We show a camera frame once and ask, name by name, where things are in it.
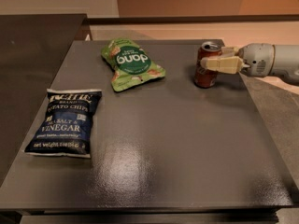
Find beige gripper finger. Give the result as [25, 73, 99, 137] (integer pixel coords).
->
[221, 47, 239, 57]
[200, 56, 249, 74]

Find red coke can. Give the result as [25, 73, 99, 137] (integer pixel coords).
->
[193, 41, 221, 89]

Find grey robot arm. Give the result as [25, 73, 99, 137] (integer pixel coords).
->
[200, 43, 299, 85]

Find green dang snack bag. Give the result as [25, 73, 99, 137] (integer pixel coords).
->
[101, 38, 166, 92]

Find blue kettle chips bag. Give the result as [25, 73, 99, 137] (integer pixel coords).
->
[24, 89, 102, 158]

